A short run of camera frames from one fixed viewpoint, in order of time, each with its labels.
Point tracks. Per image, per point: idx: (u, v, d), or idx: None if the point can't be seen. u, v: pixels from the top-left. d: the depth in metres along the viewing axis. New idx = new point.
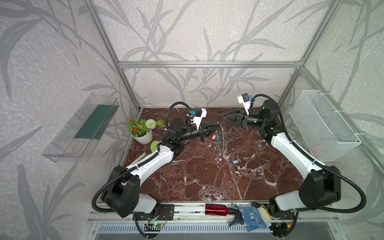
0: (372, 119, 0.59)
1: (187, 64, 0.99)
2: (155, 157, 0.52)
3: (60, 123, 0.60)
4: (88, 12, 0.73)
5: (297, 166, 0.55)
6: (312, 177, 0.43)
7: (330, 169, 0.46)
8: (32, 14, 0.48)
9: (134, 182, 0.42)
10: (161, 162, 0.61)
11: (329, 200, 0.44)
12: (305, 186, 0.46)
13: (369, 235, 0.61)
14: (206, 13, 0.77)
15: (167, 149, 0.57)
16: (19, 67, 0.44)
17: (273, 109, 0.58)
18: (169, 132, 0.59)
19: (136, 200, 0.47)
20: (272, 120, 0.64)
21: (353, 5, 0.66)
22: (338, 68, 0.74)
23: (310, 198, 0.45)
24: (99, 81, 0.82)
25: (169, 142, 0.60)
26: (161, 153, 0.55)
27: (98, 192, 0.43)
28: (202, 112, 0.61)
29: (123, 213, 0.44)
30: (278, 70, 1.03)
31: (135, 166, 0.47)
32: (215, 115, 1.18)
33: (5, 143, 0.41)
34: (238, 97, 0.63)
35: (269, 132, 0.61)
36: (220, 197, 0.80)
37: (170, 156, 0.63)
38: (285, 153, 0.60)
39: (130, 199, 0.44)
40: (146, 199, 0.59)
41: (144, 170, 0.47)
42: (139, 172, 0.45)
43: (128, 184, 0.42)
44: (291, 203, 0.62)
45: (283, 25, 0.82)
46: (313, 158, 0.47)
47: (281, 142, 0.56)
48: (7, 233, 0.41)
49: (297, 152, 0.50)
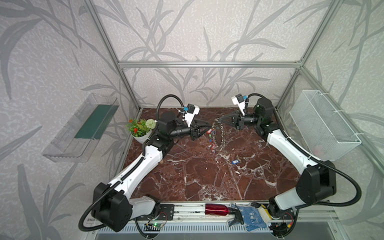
0: (372, 119, 0.59)
1: (187, 64, 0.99)
2: (140, 164, 0.48)
3: (60, 123, 0.60)
4: (88, 11, 0.72)
5: (294, 163, 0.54)
6: (309, 172, 0.43)
7: (325, 164, 0.47)
8: (32, 14, 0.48)
9: (120, 199, 0.39)
10: (149, 166, 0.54)
11: (325, 194, 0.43)
12: (301, 181, 0.47)
13: (369, 235, 0.61)
14: (206, 13, 0.77)
15: (153, 151, 0.52)
16: (19, 67, 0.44)
17: (267, 107, 0.59)
18: (160, 124, 0.56)
19: (130, 211, 0.45)
20: (267, 116, 0.64)
21: (353, 5, 0.66)
22: (338, 68, 0.74)
23: (307, 194, 0.46)
24: (99, 81, 0.82)
25: (156, 141, 0.55)
26: (147, 156, 0.50)
27: (82, 218, 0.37)
28: (195, 109, 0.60)
29: (119, 228, 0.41)
30: (278, 70, 1.03)
31: (119, 180, 0.43)
32: (214, 114, 1.18)
33: (5, 143, 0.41)
34: (233, 98, 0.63)
35: (265, 129, 0.62)
36: (220, 197, 0.80)
37: (159, 156, 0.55)
38: (282, 150, 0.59)
39: (121, 214, 0.42)
40: (143, 203, 0.58)
41: (129, 182, 0.43)
42: (124, 186, 0.42)
43: (114, 201, 0.40)
44: (289, 201, 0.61)
45: (283, 25, 0.82)
46: (308, 153, 0.48)
47: (277, 139, 0.57)
48: (7, 233, 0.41)
49: (293, 148, 0.51)
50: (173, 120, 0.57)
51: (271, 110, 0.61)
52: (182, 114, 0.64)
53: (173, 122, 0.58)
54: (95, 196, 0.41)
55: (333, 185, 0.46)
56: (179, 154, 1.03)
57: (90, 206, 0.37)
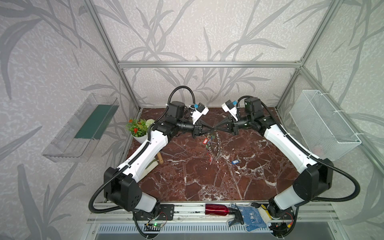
0: (372, 119, 0.59)
1: (187, 64, 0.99)
2: (146, 149, 0.48)
3: (60, 123, 0.60)
4: (88, 11, 0.72)
5: (292, 160, 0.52)
6: (309, 172, 0.43)
7: (324, 162, 0.47)
8: (32, 14, 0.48)
9: (129, 182, 0.40)
10: (156, 150, 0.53)
11: (321, 190, 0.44)
12: (300, 179, 0.47)
13: (369, 235, 0.61)
14: (206, 13, 0.77)
15: (158, 136, 0.52)
16: (19, 67, 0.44)
17: (254, 100, 0.61)
18: (170, 107, 0.59)
19: (140, 193, 0.48)
20: (259, 111, 0.63)
21: (353, 5, 0.66)
22: (338, 68, 0.74)
23: (304, 191, 0.47)
24: (99, 81, 0.82)
25: (161, 125, 0.55)
26: (153, 140, 0.50)
27: (94, 197, 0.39)
28: (205, 109, 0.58)
29: (130, 209, 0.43)
30: (278, 70, 1.03)
31: (127, 164, 0.44)
32: (214, 115, 1.18)
33: (5, 143, 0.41)
34: (223, 105, 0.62)
35: (262, 124, 0.58)
36: (220, 197, 0.80)
37: (164, 141, 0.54)
38: (279, 147, 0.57)
39: (131, 196, 0.43)
40: (146, 198, 0.59)
41: (137, 166, 0.44)
42: (132, 170, 0.43)
43: (124, 184, 0.41)
44: (288, 199, 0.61)
45: (283, 25, 0.82)
46: (308, 151, 0.47)
47: (275, 135, 0.55)
48: (7, 233, 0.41)
49: (291, 146, 0.50)
50: (182, 107, 0.61)
51: (259, 103, 0.61)
52: (191, 110, 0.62)
53: (182, 109, 0.61)
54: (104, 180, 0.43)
55: (329, 181, 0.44)
56: (179, 154, 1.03)
57: (100, 188, 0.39)
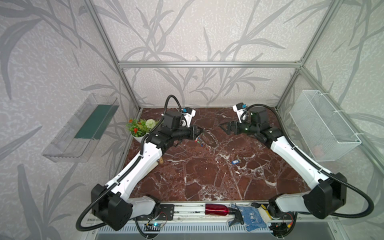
0: (372, 119, 0.59)
1: (187, 64, 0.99)
2: (138, 163, 0.46)
3: (60, 123, 0.60)
4: (88, 11, 0.72)
5: (302, 175, 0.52)
6: (321, 189, 0.41)
7: (337, 178, 0.44)
8: (32, 14, 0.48)
9: (117, 202, 0.38)
10: (149, 164, 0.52)
11: (335, 207, 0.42)
12: (311, 195, 0.45)
13: (369, 235, 0.61)
14: (206, 13, 0.77)
15: (152, 148, 0.50)
16: (19, 67, 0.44)
17: (260, 111, 0.60)
18: (166, 118, 0.56)
19: (129, 210, 0.45)
20: (265, 122, 0.62)
21: (353, 5, 0.66)
22: (338, 68, 0.74)
23: (318, 208, 0.44)
24: (99, 81, 0.82)
25: (155, 136, 0.53)
26: (145, 154, 0.48)
27: (80, 218, 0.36)
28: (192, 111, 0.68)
29: (119, 227, 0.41)
30: (278, 70, 1.03)
31: (116, 181, 0.42)
32: (214, 114, 1.18)
33: (6, 143, 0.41)
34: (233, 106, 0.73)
35: (268, 136, 0.57)
36: (220, 197, 0.80)
37: (158, 154, 0.53)
38: (287, 159, 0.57)
39: (119, 215, 0.41)
40: (143, 205, 0.58)
41: (126, 182, 0.42)
42: (121, 188, 0.41)
43: (112, 204, 0.39)
44: (292, 206, 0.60)
45: (283, 25, 0.82)
46: (319, 166, 0.45)
47: (283, 148, 0.53)
48: (7, 233, 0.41)
49: (301, 159, 0.48)
50: (178, 117, 0.58)
51: (265, 114, 0.60)
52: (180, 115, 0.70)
53: (178, 120, 0.59)
54: (92, 197, 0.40)
55: (343, 198, 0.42)
56: (179, 154, 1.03)
57: (87, 209, 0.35)
